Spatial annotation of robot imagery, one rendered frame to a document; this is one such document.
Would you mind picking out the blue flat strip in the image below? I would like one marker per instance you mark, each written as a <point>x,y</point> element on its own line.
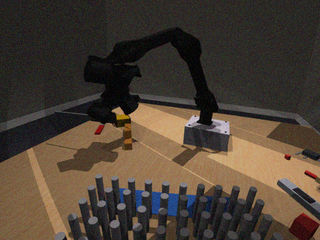
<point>172,202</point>

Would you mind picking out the yellow block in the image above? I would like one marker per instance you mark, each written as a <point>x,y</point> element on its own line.
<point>122,119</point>

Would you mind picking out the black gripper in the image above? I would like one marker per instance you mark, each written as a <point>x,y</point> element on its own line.
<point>103,111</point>

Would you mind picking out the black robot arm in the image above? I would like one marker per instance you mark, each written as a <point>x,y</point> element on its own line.
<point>102,70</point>

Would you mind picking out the red-handled screwdriver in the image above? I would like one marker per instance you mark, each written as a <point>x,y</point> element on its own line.
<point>310,174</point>

